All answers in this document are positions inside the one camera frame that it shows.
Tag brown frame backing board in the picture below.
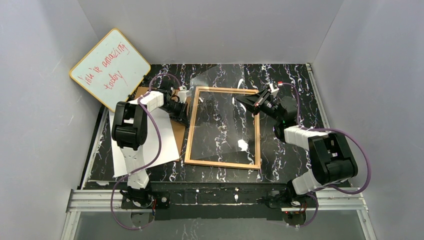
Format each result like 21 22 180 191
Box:
142 108 186 166

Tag printed colour photo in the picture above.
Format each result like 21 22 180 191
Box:
108 99 182 178

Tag clear frame glass sheet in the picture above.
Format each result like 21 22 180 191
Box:
189 64 255 165

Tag wooden picture frame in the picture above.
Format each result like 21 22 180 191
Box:
184 86 262 170

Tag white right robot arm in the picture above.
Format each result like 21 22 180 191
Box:
236 82 358 199

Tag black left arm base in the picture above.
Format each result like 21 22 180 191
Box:
119 189 171 210

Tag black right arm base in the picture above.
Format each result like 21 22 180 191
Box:
263 189 316 212

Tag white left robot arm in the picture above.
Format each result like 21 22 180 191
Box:
111 85 191 190

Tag yellow-edged whiteboard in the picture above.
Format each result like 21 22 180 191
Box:
69 28 151 112

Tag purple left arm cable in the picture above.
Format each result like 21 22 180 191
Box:
109 73 183 232

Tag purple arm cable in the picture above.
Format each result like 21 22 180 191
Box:
109 73 183 232
277 82 373 229

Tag aluminium mounting rail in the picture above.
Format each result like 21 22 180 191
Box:
66 187 368 212

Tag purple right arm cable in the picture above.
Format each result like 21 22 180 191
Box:
277 82 373 229

